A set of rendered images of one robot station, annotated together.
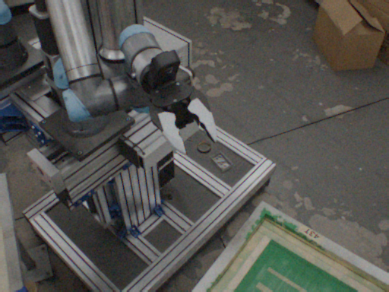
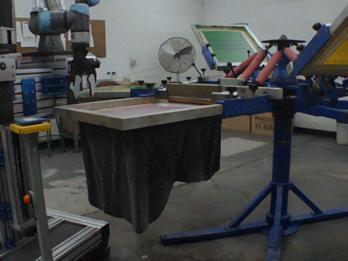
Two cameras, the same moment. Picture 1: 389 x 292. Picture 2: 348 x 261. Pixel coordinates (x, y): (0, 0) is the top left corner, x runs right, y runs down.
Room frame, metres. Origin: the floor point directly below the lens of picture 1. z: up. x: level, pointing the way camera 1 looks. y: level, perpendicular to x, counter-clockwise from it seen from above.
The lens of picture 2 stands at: (0.89, 2.33, 1.15)
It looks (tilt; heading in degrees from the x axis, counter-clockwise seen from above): 11 degrees down; 252
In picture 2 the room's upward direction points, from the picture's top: 1 degrees counter-clockwise
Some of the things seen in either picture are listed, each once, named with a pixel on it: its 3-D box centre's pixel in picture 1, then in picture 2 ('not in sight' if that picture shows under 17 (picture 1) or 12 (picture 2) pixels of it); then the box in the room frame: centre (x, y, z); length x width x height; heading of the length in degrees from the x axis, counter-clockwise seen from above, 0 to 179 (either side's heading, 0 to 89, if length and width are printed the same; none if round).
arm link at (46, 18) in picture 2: not in sight; (55, 21); (0.88, 0.89, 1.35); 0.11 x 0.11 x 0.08; 77
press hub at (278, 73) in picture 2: not in sight; (282, 135); (-0.53, 0.40, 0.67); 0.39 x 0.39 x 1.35
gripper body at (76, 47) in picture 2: not in sight; (80, 59); (0.79, 0.93, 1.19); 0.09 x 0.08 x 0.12; 113
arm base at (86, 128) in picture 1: (83, 109); (50, 42); (0.91, 0.33, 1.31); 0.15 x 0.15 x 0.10
